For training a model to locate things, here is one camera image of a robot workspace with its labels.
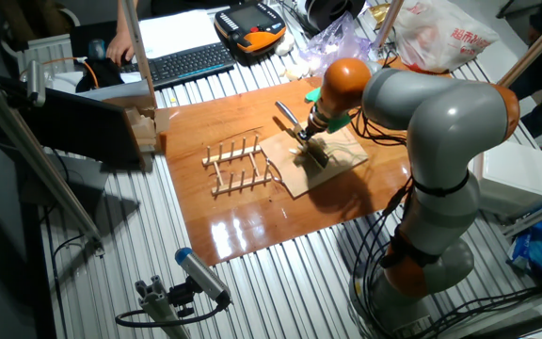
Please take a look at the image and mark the black monitor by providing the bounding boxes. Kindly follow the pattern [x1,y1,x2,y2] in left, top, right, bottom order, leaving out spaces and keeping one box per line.
[16,87,146,170]

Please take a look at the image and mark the large white radish lump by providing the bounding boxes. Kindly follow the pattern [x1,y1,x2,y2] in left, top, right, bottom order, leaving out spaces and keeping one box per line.
[274,31,296,57]

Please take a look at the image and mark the clear plastic bag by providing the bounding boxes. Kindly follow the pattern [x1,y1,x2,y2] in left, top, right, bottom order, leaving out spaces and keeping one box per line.
[298,11,372,76]

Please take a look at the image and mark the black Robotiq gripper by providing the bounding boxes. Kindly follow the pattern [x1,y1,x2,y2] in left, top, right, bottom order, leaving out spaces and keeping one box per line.
[295,116,324,148]

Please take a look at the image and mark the orange black teach pendant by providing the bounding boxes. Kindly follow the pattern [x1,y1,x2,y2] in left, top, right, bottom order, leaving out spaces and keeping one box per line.
[213,0,288,61]

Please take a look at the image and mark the aluminium frame beam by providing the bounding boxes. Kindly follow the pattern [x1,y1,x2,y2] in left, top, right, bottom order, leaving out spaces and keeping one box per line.
[0,65,105,255]
[503,191,542,238]

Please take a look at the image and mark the white red-printed plastic bag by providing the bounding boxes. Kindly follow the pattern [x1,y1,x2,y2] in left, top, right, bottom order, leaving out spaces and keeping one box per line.
[392,0,501,75]

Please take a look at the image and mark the aluminium frame post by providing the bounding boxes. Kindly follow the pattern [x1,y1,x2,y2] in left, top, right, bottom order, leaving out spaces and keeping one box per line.
[120,0,158,96]
[373,0,405,49]
[498,2,542,89]

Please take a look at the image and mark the white ribbed panel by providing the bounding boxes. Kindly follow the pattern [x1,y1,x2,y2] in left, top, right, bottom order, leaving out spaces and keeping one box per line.
[2,35,74,76]

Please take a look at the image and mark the black round device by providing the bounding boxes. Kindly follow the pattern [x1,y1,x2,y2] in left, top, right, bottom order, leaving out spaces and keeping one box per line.
[298,0,367,33]

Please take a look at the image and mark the white drawer box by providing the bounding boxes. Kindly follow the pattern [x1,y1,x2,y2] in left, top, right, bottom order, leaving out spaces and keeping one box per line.
[469,140,542,218]

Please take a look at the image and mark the person's forearm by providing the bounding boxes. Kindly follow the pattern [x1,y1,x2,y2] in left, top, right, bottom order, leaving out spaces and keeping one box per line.
[115,0,135,35]

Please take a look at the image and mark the steel cleaver knife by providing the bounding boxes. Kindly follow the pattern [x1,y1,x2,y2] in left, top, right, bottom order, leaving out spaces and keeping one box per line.
[274,100,331,170]

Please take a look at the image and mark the wooden peg dish rack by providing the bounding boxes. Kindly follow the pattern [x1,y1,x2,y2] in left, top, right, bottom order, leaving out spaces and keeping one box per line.
[200,134,275,197]

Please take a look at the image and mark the person's hand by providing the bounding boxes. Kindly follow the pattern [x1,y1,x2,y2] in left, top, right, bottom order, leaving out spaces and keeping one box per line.
[105,28,136,68]

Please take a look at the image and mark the silver camera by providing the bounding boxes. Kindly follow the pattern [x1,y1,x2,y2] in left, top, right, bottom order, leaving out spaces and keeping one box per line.
[24,59,47,107]

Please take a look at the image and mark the white paper sheet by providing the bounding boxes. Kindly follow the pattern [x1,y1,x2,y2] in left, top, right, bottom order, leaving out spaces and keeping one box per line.
[136,8,220,60]

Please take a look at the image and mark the grey camera with blue end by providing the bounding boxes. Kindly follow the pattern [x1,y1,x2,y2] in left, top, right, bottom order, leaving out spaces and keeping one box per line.
[174,247,232,308]

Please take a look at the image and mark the black computer keyboard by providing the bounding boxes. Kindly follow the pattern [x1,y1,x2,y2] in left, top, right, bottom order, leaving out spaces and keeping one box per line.
[119,41,237,90]

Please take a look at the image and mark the aluminium camera stand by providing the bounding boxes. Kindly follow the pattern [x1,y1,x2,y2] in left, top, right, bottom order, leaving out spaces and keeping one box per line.
[134,275,192,339]

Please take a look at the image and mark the wooden cutting board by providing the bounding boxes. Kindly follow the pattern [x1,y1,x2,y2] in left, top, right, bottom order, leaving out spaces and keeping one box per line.
[258,124,370,200]

